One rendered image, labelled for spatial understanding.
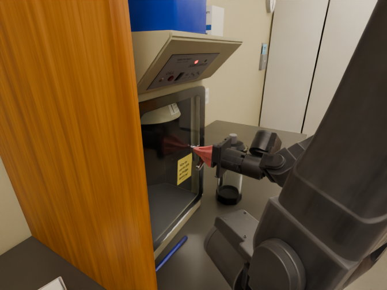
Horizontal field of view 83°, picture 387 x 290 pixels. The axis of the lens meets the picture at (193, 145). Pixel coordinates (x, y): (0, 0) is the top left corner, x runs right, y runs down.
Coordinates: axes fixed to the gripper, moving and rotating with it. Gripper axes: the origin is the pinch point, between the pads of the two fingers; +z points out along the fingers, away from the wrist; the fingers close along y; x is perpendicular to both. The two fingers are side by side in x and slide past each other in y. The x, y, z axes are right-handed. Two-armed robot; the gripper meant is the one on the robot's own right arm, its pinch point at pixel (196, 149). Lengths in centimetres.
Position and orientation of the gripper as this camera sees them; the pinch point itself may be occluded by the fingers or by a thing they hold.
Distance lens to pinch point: 63.8
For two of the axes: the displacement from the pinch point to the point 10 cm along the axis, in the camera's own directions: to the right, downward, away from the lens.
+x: -5.3, 3.6, -7.7
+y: 0.2, -9.0, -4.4
